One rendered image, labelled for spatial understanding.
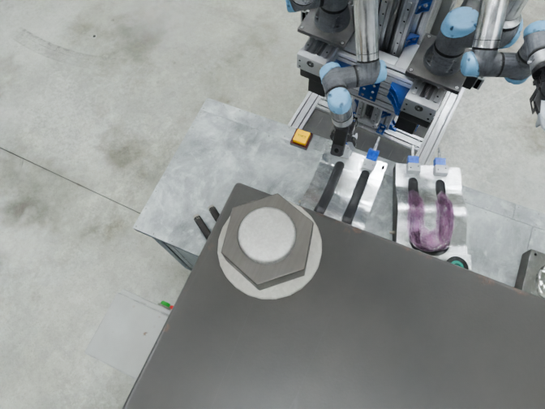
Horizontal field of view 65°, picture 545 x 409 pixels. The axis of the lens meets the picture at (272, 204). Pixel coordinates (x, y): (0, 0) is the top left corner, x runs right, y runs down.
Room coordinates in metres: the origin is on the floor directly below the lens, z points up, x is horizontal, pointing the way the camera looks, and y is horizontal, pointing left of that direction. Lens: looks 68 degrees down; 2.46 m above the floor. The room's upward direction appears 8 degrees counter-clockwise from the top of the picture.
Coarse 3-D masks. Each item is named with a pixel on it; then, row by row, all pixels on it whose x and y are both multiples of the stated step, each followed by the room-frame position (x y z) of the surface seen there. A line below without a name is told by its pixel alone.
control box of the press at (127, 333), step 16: (112, 304) 0.20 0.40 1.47; (128, 304) 0.20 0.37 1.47; (144, 304) 0.19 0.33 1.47; (160, 304) 0.20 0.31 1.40; (112, 320) 0.17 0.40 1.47; (128, 320) 0.16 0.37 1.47; (144, 320) 0.16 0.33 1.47; (160, 320) 0.15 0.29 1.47; (96, 336) 0.14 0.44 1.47; (112, 336) 0.13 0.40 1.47; (128, 336) 0.13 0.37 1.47; (144, 336) 0.12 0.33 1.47; (96, 352) 0.10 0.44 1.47; (112, 352) 0.10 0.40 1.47; (128, 352) 0.09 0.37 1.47; (144, 352) 0.09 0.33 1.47; (128, 368) 0.06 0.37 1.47
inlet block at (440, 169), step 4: (440, 156) 0.74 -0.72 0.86; (436, 160) 0.72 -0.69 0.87; (440, 160) 0.72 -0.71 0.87; (444, 160) 0.72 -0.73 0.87; (436, 164) 0.70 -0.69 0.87; (440, 164) 0.70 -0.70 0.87; (444, 164) 0.70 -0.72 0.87; (436, 168) 0.68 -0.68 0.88; (440, 168) 0.68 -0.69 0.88; (444, 168) 0.68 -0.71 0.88; (436, 172) 0.66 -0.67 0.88; (440, 172) 0.66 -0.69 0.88; (444, 172) 0.66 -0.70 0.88
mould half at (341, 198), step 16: (320, 160) 0.79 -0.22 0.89; (336, 160) 0.78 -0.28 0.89; (352, 160) 0.77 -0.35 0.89; (320, 176) 0.72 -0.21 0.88; (352, 176) 0.70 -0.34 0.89; (320, 192) 0.65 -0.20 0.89; (336, 192) 0.64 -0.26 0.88; (352, 192) 0.63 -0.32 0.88; (368, 192) 0.62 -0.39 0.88; (336, 208) 0.56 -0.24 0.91; (368, 208) 0.55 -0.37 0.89; (352, 224) 0.48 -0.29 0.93
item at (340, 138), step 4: (336, 128) 0.79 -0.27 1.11; (348, 128) 0.78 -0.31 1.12; (336, 132) 0.78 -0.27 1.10; (340, 132) 0.78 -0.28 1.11; (344, 132) 0.77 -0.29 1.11; (348, 132) 0.78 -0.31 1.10; (336, 136) 0.77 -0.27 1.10; (340, 136) 0.77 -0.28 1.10; (344, 136) 0.76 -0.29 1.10; (336, 140) 0.76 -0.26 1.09; (340, 140) 0.75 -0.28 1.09; (344, 140) 0.75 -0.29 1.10; (332, 144) 0.75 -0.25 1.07; (336, 144) 0.75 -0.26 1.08; (340, 144) 0.74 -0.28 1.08; (344, 144) 0.74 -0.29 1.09; (332, 148) 0.74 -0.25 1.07; (336, 148) 0.74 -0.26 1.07; (340, 148) 0.73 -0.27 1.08; (344, 148) 0.73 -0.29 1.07; (332, 152) 0.73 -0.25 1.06; (336, 152) 0.72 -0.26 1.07; (340, 152) 0.72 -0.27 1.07; (340, 156) 0.71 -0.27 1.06
